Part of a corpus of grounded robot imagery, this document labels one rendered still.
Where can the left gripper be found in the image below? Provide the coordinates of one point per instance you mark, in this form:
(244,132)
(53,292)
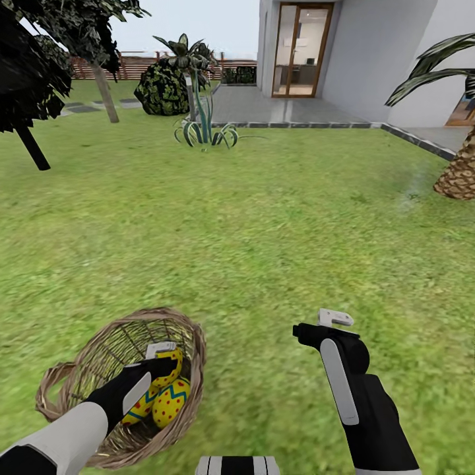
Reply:
(163,366)

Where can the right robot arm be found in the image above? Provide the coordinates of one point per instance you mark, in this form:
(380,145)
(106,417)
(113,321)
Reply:
(378,445)

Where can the wicker basket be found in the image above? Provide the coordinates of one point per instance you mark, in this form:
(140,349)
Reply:
(130,446)

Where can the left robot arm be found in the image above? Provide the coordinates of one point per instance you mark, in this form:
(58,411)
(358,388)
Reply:
(66,445)

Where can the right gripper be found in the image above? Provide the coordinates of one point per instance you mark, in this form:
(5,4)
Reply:
(308,333)

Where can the easter egg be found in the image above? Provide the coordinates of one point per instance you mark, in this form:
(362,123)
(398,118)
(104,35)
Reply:
(162,382)
(142,409)
(169,400)

